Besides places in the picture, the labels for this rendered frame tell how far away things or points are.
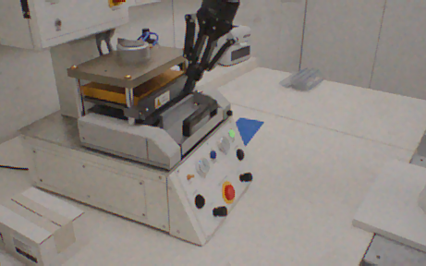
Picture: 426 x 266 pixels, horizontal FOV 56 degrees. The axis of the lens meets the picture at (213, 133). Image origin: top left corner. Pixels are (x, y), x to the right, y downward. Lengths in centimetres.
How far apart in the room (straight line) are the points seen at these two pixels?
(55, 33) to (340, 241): 81
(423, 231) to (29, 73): 130
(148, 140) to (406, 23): 262
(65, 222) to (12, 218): 12
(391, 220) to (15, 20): 99
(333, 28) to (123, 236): 272
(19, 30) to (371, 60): 276
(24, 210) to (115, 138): 26
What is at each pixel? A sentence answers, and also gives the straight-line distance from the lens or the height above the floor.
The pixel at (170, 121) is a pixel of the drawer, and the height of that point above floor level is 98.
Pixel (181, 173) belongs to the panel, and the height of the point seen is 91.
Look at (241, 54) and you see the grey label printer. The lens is 204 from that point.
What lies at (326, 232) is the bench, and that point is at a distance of 102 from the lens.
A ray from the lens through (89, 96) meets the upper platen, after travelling 102.
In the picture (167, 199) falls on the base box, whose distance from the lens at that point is 92.
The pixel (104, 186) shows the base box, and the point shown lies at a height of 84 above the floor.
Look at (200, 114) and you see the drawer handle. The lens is 95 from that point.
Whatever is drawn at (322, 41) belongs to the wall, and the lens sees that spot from 345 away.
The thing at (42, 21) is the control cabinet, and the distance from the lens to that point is 99.
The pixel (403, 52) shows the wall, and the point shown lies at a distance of 330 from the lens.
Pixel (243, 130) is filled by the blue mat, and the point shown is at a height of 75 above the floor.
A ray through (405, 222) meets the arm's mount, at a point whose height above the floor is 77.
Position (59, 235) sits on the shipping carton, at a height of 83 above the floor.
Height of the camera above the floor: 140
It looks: 27 degrees down
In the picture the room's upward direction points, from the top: straight up
